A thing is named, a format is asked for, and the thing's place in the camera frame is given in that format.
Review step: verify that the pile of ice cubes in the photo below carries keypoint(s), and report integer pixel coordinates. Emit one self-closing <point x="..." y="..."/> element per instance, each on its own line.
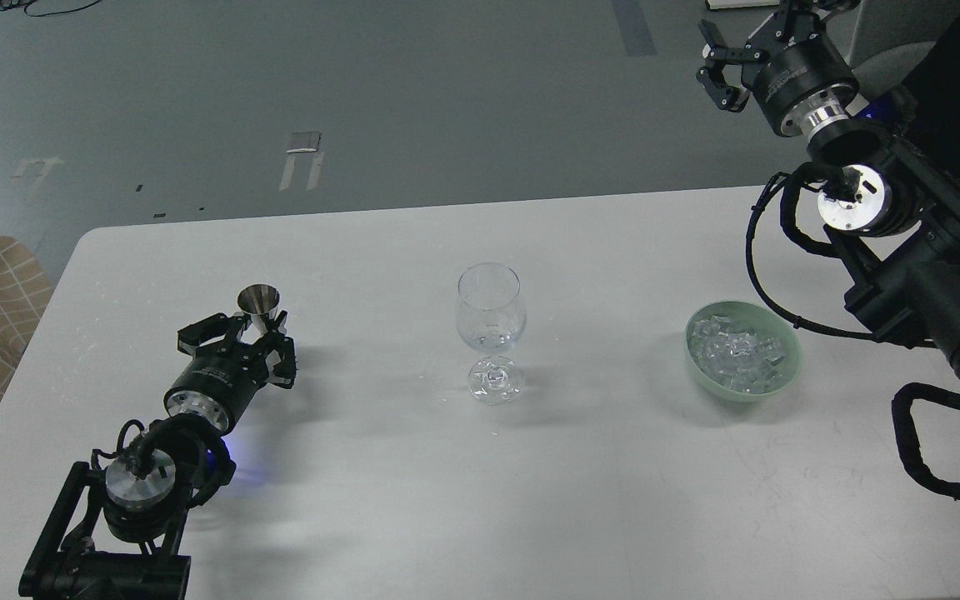
<point x="737" y="356"/>

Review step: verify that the white office chair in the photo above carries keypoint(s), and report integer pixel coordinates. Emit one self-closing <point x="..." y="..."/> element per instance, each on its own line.
<point x="892" y="37"/>

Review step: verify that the clear wine glass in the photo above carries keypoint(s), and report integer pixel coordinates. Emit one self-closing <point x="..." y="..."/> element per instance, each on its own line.
<point x="490" y="318"/>

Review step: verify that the green bowl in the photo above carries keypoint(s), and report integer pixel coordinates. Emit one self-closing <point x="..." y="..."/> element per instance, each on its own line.
<point x="759" y="317"/>

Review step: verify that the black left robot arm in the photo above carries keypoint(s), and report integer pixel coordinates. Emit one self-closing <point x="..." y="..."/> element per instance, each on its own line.
<point x="116" y="529"/>

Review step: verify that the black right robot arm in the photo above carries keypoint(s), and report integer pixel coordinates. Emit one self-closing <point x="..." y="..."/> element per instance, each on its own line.
<point x="866" y="196"/>

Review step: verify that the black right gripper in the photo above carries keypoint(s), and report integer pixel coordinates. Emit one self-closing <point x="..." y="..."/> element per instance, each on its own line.
<point x="793" y="67"/>

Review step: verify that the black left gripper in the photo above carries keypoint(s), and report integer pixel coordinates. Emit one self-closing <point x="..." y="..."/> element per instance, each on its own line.
<point x="222" y="378"/>

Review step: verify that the steel double jigger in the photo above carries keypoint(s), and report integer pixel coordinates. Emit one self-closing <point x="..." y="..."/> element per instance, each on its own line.
<point x="260" y="304"/>

